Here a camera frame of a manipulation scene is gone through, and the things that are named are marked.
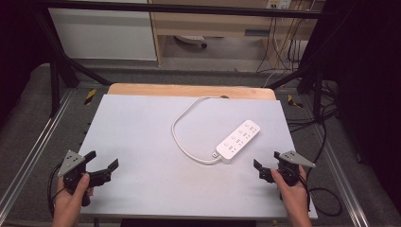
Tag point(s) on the white wall socket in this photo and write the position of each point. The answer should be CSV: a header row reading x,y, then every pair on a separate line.
x,y
278,3

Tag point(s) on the black metal frame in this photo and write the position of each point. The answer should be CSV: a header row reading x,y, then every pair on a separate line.
x,y
176,8

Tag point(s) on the white floor power strip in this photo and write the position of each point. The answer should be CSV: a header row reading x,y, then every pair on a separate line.
x,y
189,39

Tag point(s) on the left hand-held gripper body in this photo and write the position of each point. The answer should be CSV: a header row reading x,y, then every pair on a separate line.
x,y
72,162

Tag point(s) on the wooden table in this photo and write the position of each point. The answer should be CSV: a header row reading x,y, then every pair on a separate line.
x,y
176,90

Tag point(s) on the black curtain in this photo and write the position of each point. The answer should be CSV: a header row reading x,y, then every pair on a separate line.
x,y
19,47
369,78

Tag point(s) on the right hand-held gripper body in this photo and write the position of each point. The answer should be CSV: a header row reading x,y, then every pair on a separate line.
x,y
294,159

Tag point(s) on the person's right hand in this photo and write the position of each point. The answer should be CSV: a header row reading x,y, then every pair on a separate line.
x,y
294,197

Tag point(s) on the white cabinet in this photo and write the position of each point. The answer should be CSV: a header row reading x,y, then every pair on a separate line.
x,y
101,34

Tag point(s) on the person's left hand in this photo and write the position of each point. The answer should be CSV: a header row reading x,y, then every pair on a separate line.
x,y
67,205

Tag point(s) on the wooden desk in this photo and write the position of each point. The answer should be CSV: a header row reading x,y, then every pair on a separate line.
x,y
214,23

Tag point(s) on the aluminium floor rail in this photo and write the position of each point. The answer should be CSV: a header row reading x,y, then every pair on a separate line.
x,y
339,176
34,148

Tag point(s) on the white table board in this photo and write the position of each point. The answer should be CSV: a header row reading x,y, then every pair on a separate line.
x,y
151,157

